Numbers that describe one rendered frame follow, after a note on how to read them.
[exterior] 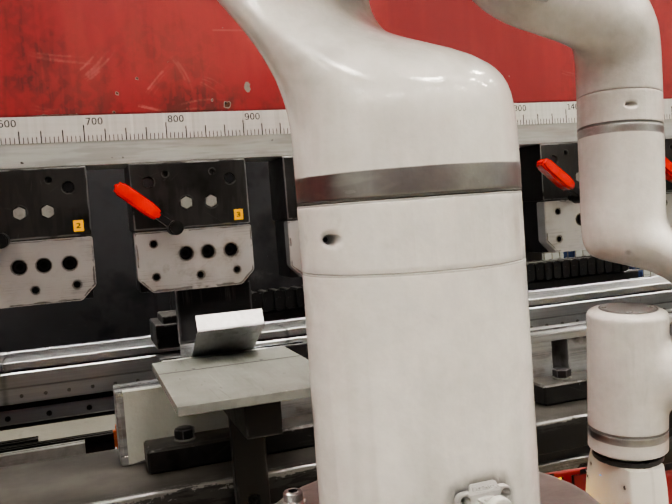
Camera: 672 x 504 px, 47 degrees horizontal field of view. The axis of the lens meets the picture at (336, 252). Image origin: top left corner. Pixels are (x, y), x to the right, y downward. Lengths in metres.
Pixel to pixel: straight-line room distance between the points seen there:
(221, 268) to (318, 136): 0.65
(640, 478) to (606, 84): 0.42
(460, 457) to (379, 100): 0.17
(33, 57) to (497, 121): 0.73
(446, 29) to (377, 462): 0.86
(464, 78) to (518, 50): 0.84
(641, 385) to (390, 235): 0.55
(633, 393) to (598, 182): 0.22
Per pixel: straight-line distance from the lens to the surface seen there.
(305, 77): 0.38
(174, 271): 1.01
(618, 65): 0.88
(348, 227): 0.37
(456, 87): 0.37
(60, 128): 1.01
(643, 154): 0.87
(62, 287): 1.00
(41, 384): 1.30
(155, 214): 0.97
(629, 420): 0.88
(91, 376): 1.30
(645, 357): 0.86
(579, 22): 0.86
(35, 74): 1.02
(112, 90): 1.02
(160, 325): 1.24
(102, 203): 1.55
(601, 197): 0.87
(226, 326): 0.98
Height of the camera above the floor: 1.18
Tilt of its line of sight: 3 degrees down
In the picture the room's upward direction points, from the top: 4 degrees counter-clockwise
